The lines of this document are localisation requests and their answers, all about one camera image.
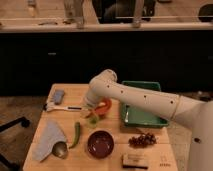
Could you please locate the blue sponge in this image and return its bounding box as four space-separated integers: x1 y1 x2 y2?
53 89 65 105

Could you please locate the bunch of red grapes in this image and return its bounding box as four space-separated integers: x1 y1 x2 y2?
128 133 157 148

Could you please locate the metal ladle spoon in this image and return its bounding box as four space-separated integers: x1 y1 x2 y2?
52 141 68 159

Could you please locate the orange plastic bowl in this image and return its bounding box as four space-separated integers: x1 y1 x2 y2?
95 98 112 116

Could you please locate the small wooden block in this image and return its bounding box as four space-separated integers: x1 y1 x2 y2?
122 154 149 169

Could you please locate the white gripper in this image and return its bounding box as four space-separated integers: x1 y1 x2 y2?
83 90 102 108

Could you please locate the green plastic tray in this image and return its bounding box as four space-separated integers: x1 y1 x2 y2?
119 81 169 128

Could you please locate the dark brown bowl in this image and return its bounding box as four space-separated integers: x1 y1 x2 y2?
87 130 114 159

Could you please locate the green plastic cup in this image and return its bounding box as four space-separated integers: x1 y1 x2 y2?
86 114 99 129

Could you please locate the black office chair base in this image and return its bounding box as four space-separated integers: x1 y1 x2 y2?
0 116 31 171

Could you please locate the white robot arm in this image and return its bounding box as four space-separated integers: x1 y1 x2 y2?
83 69 213 171

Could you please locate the white handled spatula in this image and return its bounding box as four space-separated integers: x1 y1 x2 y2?
43 102 81 112

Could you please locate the grey folded cloth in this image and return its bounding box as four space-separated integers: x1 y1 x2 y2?
32 120 67 162

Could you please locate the green chili pepper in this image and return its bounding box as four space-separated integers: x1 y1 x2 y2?
69 122 81 149

